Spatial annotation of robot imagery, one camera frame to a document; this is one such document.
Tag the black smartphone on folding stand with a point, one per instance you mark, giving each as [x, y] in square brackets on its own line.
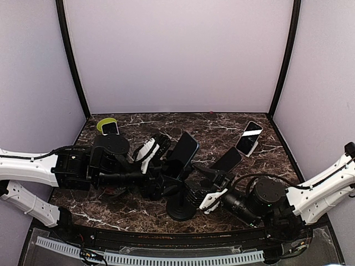
[228, 161]

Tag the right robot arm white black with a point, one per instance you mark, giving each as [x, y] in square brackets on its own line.
[271, 199]

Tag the white slotted cable duct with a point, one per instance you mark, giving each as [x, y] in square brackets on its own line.
[111, 258]

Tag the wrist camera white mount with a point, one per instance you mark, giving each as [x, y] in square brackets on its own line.
[211, 201]
[154, 148]

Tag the smartphone in green holder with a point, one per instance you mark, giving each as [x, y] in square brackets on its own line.
[110, 128]

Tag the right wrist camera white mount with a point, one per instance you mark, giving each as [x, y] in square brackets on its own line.
[211, 201]

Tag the lime green phone holder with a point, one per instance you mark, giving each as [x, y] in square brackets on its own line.
[105, 121]

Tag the tall black clamp phone stand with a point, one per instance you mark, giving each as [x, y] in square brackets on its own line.
[178, 207]

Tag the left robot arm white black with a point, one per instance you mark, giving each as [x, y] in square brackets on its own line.
[103, 164]

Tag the left black frame post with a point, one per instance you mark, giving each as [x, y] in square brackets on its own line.
[70, 57]

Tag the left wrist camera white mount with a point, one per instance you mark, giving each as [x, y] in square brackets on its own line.
[154, 148]

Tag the large blue-edged smartphone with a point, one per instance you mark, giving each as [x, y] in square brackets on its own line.
[185, 149]

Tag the white-cased smartphone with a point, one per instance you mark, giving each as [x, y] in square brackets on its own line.
[249, 138]

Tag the right black frame post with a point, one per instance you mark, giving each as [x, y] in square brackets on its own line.
[296, 8]

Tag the red floral plate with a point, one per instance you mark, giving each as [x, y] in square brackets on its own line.
[114, 191]

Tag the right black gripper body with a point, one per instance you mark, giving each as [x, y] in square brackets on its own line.
[214, 189]

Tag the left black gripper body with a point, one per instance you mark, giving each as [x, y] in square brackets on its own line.
[147, 189]

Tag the black frame post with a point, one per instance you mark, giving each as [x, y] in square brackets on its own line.
[70, 57]
[296, 8]

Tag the white phone stand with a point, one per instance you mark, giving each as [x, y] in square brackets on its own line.
[252, 149]

